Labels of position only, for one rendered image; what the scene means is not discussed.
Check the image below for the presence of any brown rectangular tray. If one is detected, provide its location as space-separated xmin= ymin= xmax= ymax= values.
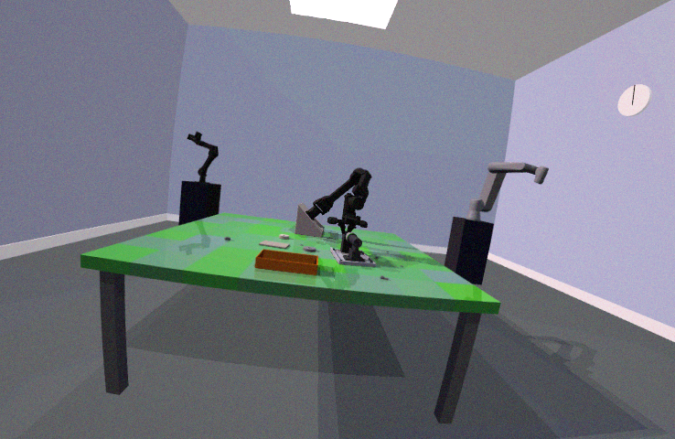
xmin=255 ymin=250 xmax=318 ymax=275

